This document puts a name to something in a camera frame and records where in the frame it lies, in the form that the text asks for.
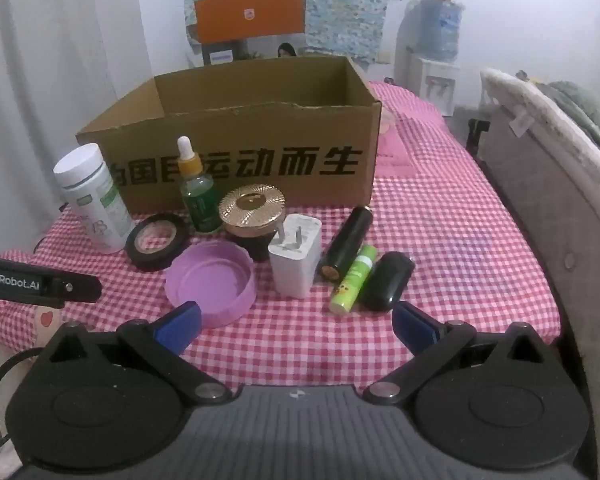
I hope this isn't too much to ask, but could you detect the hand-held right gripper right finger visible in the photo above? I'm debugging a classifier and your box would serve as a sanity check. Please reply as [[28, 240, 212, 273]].
[[362, 301, 556, 406]]

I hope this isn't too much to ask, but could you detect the white water dispenser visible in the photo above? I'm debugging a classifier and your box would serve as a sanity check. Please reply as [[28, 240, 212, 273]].
[[395, 10, 463, 116]]

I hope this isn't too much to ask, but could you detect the white supplement bottle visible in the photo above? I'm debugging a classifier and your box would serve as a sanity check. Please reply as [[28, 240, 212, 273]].
[[53, 143, 136, 255]]

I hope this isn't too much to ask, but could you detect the orange box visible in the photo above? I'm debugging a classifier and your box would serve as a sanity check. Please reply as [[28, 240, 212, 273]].
[[195, 0, 306, 43]]

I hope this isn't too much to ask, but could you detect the gold lid cream jar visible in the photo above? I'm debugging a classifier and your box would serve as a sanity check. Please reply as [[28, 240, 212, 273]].
[[218, 185, 287, 262]]

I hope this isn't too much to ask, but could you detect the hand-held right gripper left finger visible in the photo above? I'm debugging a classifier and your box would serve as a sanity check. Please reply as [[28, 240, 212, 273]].
[[39, 301, 237, 407]]

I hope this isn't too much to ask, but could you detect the blue water bottle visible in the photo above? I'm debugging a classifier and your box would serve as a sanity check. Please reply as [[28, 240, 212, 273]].
[[419, 0, 463, 61]]

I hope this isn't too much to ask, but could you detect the green lip balm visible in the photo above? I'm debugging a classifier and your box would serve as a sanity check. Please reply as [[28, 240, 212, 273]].
[[330, 244, 378, 317]]

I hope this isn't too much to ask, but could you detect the white curtain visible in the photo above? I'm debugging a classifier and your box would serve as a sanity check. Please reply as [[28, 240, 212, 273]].
[[0, 0, 191, 241]]

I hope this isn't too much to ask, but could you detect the pink checked tablecloth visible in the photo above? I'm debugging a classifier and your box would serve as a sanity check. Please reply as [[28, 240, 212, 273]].
[[0, 80, 566, 401]]

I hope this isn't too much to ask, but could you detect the brown cardboard box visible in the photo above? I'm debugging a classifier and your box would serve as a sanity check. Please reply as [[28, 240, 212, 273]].
[[76, 55, 382, 216]]

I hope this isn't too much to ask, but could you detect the purple round plastic lid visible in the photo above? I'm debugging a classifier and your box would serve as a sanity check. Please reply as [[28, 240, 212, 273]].
[[164, 241, 257, 329]]

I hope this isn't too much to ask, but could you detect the black lipstick tube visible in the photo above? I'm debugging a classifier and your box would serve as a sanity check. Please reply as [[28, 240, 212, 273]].
[[319, 206, 373, 282]]

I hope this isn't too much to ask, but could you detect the black tripod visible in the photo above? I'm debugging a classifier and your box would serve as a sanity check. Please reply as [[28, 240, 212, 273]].
[[465, 119, 491, 156]]

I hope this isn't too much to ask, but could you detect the white charger plug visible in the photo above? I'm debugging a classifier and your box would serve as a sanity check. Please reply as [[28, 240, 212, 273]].
[[269, 213, 323, 298]]

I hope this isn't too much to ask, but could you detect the blue patterned wall cloth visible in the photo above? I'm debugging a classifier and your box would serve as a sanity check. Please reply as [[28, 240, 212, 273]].
[[182, 0, 406, 58]]

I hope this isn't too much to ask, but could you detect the green dropper bottle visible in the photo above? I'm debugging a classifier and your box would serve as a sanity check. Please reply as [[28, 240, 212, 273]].
[[176, 136, 223, 234]]

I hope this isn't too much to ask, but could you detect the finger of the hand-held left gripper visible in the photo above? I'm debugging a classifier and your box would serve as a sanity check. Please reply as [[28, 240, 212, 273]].
[[50, 272, 103, 309]]

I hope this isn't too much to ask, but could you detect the black oval case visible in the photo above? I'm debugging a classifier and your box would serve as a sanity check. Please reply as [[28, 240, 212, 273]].
[[357, 251, 415, 312]]

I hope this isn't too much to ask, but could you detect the pink paper sheet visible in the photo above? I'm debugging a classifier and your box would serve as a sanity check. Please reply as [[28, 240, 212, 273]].
[[375, 110, 418, 178]]

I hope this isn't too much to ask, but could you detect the green blanket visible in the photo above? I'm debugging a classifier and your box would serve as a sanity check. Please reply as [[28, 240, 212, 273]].
[[535, 80, 600, 146]]

